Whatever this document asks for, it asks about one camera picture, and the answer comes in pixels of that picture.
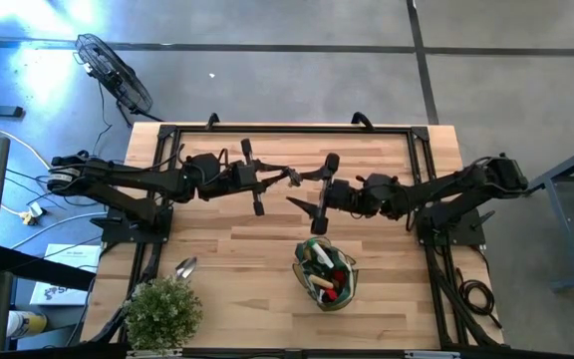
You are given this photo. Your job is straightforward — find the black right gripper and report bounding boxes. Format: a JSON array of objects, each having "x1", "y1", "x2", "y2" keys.
[{"x1": 285, "y1": 152, "x2": 368, "y2": 236}]

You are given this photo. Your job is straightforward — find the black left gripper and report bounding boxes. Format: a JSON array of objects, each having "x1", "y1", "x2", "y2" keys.
[{"x1": 219, "y1": 138, "x2": 299, "y2": 217}]

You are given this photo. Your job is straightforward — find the green pruning shears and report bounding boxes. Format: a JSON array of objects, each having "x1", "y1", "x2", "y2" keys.
[{"x1": 285, "y1": 167, "x2": 305, "y2": 189}]

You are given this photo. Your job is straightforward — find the green spray bottle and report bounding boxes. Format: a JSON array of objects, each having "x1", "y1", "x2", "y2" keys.
[{"x1": 302, "y1": 238, "x2": 337, "y2": 270}]

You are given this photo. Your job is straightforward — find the red garden gloves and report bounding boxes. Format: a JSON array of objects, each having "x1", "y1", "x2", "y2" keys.
[{"x1": 322, "y1": 268, "x2": 348, "y2": 304}]

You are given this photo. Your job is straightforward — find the beige green gardening bag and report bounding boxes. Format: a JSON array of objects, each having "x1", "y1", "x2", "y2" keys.
[{"x1": 291, "y1": 236, "x2": 361, "y2": 313}]

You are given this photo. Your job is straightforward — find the silver garden trowel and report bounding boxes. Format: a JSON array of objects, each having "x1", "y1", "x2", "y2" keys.
[{"x1": 173, "y1": 255, "x2": 199, "y2": 281}]

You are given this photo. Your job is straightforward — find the artificial green potted plant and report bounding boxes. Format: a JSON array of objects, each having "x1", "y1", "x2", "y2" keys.
[{"x1": 123, "y1": 276, "x2": 204, "y2": 353}]

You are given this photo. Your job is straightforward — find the black floor fan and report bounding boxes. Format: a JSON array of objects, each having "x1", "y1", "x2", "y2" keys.
[{"x1": 73, "y1": 33, "x2": 164, "y2": 126}]

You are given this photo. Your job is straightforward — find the white blue strip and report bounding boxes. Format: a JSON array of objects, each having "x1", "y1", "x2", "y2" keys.
[{"x1": 405, "y1": 350, "x2": 461, "y2": 359}]

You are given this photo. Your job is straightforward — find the white printed box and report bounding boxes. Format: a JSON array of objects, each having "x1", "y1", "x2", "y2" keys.
[{"x1": 29, "y1": 242, "x2": 103, "y2": 307}]

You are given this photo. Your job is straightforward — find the white yellow power plug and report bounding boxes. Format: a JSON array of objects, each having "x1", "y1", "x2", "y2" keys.
[{"x1": 19, "y1": 201, "x2": 45, "y2": 226}]

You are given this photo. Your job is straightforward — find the black diagonal beam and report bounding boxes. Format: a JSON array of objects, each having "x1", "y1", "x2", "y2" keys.
[{"x1": 0, "y1": 245, "x2": 98, "y2": 293}]

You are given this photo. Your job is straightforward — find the yellow white can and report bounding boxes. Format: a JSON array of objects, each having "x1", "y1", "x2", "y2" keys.
[{"x1": 5, "y1": 309, "x2": 49, "y2": 341}]

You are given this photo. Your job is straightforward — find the black table frame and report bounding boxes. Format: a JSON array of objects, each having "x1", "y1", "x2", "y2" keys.
[{"x1": 81, "y1": 122, "x2": 506, "y2": 359}]

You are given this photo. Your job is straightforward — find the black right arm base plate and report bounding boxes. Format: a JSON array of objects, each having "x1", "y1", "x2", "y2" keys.
[{"x1": 414, "y1": 206, "x2": 487, "y2": 246}]

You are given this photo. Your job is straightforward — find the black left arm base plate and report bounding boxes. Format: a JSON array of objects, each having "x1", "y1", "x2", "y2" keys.
[{"x1": 90, "y1": 203, "x2": 173, "y2": 245}]

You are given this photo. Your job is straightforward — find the coiled black cable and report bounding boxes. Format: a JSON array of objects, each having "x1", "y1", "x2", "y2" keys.
[{"x1": 455, "y1": 267, "x2": 503, "y2": 330}]

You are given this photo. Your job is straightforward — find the blue grey metal bench frame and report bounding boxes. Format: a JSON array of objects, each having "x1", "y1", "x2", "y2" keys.
[{"x1": 517, "y1": 137, "x2": 574, "y2": 294}]

